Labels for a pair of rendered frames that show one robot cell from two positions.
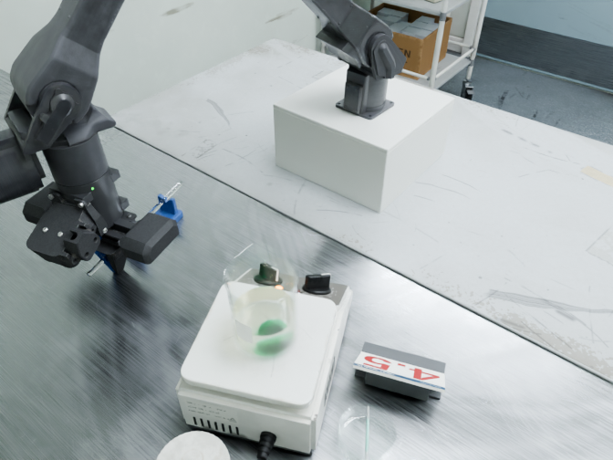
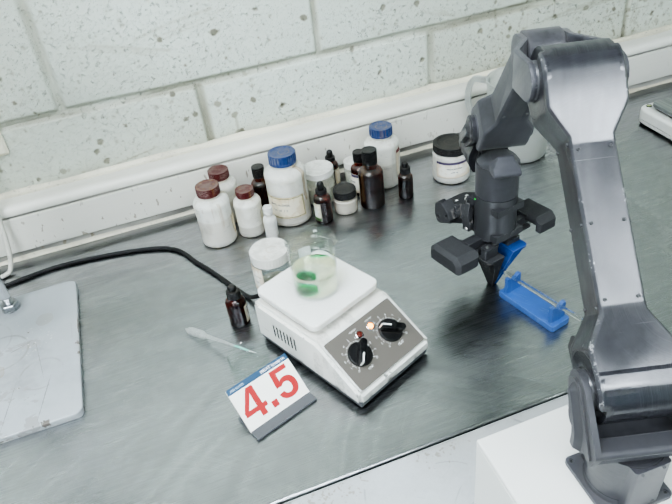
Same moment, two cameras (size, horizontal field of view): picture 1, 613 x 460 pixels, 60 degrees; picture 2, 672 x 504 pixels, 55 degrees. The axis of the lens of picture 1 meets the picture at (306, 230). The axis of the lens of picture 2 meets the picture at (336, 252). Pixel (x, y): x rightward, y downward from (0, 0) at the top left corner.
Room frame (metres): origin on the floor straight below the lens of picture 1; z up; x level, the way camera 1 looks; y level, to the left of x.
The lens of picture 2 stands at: (0.72, -0.48, 1.53)
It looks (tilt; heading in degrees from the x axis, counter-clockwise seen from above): 37 degrees down; 126
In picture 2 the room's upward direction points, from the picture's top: 7 degrees counter-clockwise
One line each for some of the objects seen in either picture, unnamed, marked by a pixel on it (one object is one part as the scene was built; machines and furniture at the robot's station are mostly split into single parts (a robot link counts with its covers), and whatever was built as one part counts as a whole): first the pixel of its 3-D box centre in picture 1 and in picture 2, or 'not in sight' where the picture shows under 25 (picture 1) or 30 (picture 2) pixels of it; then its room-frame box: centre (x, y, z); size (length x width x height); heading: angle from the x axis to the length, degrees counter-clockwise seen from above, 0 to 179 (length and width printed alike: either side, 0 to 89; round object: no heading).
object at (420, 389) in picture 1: (400, 365); (271, 395); (0.32, -0.10, 0.92); 0.09 x 0.06 x 0.04; 72
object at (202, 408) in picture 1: (272, 344); (334, 320); (0.33, 0.03, 0.94); 0.22 x 0.13 x 0.08; 166
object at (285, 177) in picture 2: not in sight; (286, 184); (0.09, 0.27, 0.96); 0.07 x 0.07 x 0.13
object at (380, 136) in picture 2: not in sight; (382, 154); (0.18, 0.44, 0.96); 0.06 x 0.06 x 0.11
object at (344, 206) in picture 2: not in sight; (345, 198); (0.17, 0.33, 0.92); 0.04 x 0.04 x 0.04
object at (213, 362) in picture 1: (263, 339); (317, 287); (0.30, 0.04, 0.98); 0.12 x 0.12 x 0.01; 76
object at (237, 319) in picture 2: not in sight; (235, 303); (0.18, 0.01, 0.94); 0.03 x 0.03 x 0.07
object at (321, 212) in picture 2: not in sight; (322, 200); (0.15, 0.28, 0.94); 0.03 x 0.03 x 0.08
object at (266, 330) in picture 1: (264, 304); (315, 264); (0.31, 0.04, 1.03); 0.07 x 0.06 x 0.08; 9
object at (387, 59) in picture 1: (370, 47); (628, 412); (0.71, -0.09, 1.09); 0.09 x 0.07 x 0.06; 36
